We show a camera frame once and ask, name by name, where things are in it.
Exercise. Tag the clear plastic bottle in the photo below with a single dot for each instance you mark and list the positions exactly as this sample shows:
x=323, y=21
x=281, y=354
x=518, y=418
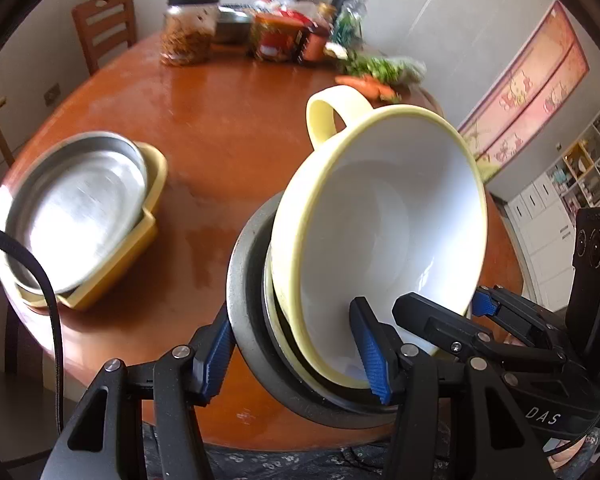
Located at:
x=348, y=27

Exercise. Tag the yellow rectangular dish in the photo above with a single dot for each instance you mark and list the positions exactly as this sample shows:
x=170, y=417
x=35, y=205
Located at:
x=133, y=244

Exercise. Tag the rear carrot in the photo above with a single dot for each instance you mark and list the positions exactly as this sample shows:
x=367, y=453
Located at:
x=385, y=90

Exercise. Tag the bag of green vegetables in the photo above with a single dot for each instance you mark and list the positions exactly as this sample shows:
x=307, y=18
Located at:
x=391, y=71

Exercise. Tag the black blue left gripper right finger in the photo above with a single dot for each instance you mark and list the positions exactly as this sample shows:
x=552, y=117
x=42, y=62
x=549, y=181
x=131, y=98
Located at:
x=491, y=439

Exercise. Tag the white shelf cabinet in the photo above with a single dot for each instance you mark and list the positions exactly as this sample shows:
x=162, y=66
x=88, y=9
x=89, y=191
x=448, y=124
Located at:
x=544, y=216

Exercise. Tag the red-lid sauce jar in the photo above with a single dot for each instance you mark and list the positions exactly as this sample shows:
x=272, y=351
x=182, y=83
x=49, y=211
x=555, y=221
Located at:
x=275, y=37

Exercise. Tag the carrot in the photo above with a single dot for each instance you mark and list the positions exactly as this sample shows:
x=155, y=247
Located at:
x=357, y=83
x=385, y=90

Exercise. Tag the black-lid pickle jar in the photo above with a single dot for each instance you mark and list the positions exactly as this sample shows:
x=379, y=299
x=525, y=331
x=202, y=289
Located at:
x=188, y=31

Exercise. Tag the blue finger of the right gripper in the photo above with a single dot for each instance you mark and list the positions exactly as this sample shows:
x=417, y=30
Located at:
x=538, y=330

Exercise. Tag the dark sauce bottle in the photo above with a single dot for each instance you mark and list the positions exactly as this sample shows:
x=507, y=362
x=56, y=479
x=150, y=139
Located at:
x=314, y=39

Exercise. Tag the wooden chair back left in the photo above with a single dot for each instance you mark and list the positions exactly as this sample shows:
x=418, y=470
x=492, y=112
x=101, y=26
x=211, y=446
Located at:
x=102, y=26

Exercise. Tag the round steel plate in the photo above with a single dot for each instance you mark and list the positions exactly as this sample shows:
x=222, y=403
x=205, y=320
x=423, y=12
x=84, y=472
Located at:
x=77, y=203

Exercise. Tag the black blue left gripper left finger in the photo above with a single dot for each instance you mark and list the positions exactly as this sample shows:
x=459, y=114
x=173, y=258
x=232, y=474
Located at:
x=104, y=437

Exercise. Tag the cream yellow handled bowl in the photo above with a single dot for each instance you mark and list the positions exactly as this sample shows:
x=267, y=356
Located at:
x=390, y=201

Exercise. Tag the steel lidded bowl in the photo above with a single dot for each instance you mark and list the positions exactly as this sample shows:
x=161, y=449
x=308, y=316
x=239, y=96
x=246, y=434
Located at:
x=234, y=24

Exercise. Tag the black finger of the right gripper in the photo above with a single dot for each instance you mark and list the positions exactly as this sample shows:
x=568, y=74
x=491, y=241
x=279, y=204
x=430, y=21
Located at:
x=442, y=327

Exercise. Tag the hello kitty sliding door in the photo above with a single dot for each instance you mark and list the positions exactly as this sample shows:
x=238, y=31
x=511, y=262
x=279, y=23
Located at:
x=532, y=89

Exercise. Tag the low wall socket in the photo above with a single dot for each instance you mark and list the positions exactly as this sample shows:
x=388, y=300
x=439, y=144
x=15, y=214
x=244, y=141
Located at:
x=52, y=95

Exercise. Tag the red white snack bag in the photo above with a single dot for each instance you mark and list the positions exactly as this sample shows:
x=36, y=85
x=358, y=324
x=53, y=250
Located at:
x=303, y=11

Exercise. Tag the front carrot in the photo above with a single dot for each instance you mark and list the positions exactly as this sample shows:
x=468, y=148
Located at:
x=357, y=83

